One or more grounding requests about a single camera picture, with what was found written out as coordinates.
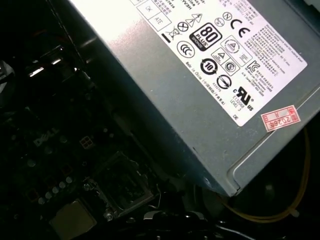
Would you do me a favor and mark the yellow wire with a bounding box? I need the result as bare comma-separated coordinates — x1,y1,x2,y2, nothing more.
219,124,311,223

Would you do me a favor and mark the CPU with silver top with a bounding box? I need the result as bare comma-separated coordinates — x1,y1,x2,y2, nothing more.
49,199,98,238

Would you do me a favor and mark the green motherboard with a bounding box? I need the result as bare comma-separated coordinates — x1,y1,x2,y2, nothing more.
0,59,226,240

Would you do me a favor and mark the white four-pin board connector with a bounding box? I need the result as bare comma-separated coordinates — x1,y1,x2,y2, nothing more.
79,136,95,150

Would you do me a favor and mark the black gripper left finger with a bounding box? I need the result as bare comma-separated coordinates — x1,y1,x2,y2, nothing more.
143,211,176,240

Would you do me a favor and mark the black PC case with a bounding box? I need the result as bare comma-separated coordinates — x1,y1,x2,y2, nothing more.
0,0,83,83

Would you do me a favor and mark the metal socket cover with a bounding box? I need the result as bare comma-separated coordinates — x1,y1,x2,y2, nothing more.
86,149,156,219

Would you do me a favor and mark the grey power supply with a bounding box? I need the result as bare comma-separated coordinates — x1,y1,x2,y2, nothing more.
48,0,320,198

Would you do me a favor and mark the metal locking lever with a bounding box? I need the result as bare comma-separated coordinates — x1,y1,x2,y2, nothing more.
148,184,163,210

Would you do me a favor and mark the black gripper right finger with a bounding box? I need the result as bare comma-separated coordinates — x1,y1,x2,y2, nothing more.
176,211,213,240

